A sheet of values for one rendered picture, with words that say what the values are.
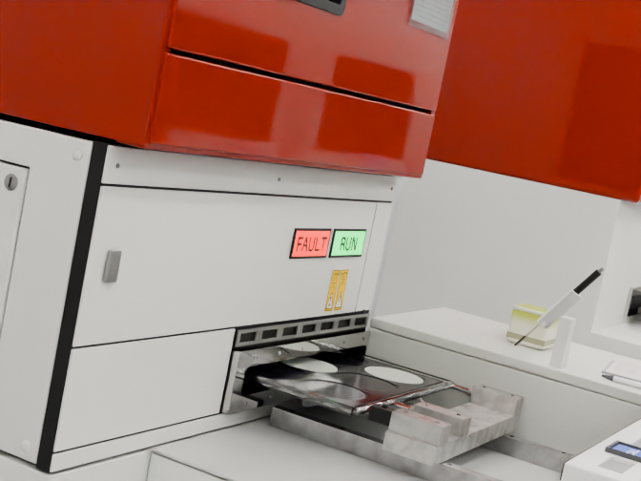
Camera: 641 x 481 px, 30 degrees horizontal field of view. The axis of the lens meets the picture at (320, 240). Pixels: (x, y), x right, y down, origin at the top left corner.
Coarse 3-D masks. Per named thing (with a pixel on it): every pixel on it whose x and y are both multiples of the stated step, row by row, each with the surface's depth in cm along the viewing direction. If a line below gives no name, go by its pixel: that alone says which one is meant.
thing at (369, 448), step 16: (272, 416) 183; (288, 416) 182; (304, 416) 181; (304, 432) 180; (320, 432) 179; (336, 432) 178; (352, 432) 177; (336, 448) 178; (352, 448) 176; (368, 448) 175; (384, 464) 174; (400, 464) 173; (416, 464) 172; (448, 464) 170; (432, 480) 171; (448, 480) 169; (464, 480) 168; (480, 480) 167; (496, 480) 167
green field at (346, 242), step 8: (336, 232) 193; (344, 232) 196; (352, 232) 199; (360, 232) 201; (336, 240) 194; (344, 240) 197; (352, 240) 199; (360, 240) 202; (336, 248) 195; (344, 248) 198; (352, 248) 200; (360, 248) 203
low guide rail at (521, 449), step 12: (396, 408) 203; (492, 444) 195; (504, 444) 194; (516, 444) 193; (528, 444) 192; (540, 444) 193; (516, 456) 193; (528, 456) 192; (540, 456) 191; (552, 456) 190; (564, 456) 189; (552, 468) 190
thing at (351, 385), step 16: (336, 352) 209; (256, 368) 184; (272, 368) 186; (288, 368) 188; (352, 368) 197; (400, 368) 205; (288, 384) 178; (304, 384) 180; (320, 384) 182; (336, 384) 184; (352, 384) 187; (368, 384) 189; (384, 384) 191; (400, 384) 193; (416, 384) 196; (432, 384) 198; (336, 400) 174; (352, 400) 176; (368, 400) 178
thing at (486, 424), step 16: (480, 416) 190; (496, 416) 193; (512, 416) 195; (480, 432) 182; (496, 432) 189; (384, 448) 170; (400, 448) 169; (416, 448) 168; (432, 448) 167; (448, 448) 171; (464, 448) 177; (432, 464) 167
